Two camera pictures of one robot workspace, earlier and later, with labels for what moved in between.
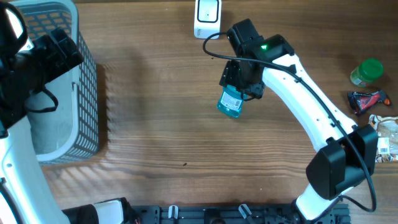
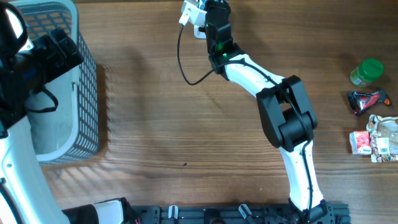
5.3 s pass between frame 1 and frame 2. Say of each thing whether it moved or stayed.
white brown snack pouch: stayed
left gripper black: stayed
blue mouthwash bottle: moved
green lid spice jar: stayed
